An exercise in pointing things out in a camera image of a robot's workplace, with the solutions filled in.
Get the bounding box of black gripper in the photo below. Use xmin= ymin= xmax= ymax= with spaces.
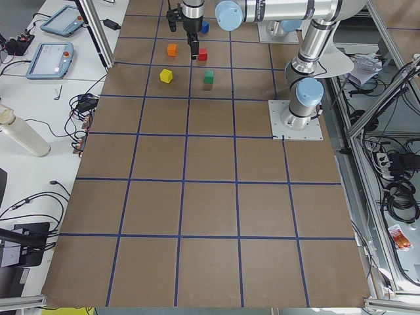
xmin=182 ymin=0 xmax=204 ymax=60

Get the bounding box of red wooden block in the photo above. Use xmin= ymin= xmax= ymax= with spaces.
xmin=198 ymin=48 xmax=208 ymax=62

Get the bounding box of blue wooden block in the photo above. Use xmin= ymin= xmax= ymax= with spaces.
xmin=200 ymin=20 xmax=209 ymax=34

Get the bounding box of orange wooden block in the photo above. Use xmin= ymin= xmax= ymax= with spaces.
xmin=167 ymin=43 xmax=178 ymax=57

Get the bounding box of green wooden block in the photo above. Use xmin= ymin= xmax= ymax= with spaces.
xmin=203 ymin=70 xmax=215 ymax=85

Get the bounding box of yellow wooden block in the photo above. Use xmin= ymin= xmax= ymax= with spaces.
xmin=159 ymin=68 xmax=173 ymax=84

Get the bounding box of black power adapter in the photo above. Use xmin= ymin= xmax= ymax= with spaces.
xmin=102 ymin=18 xmax=121 ymax=30

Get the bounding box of far teach pendant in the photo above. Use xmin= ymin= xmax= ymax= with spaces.
xmin=40 ymin=5 xmax=84 ymax=37

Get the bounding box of teach pendant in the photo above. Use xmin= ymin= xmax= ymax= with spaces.
xmin=40 ymin=5 xmax=84 ymax=37
xmin=26 ymin=42 xmax=74 ymax=80

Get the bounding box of near teach pendant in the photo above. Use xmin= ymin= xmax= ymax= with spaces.
xmin=26 ymin=42 xmax=74 ymax=80

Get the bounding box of allen key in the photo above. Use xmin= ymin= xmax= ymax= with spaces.
xmin=54 ymin=85 xmax=63 ymax=100

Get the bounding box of white bottle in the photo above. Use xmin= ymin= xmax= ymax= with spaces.
xmin=1 ymin=104 xmax=51 ymax=157

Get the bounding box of red snack packet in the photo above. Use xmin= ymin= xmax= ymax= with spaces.
xmin=388 ymin=224 xmax=412 ymax=251

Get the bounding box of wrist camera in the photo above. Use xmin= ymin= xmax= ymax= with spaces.
xmin=166 ymin=3 xmax=182 ymax=33

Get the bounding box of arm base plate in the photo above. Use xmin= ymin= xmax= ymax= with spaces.
xmin=268 ymin=100 xmax=324 ymax=141
xmin=257 ymin=20 xmax=302 ymax=45

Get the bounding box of aluminium frame post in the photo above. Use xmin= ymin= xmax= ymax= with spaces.
xmin=75 ymin=0 xmax=115 ymax=69

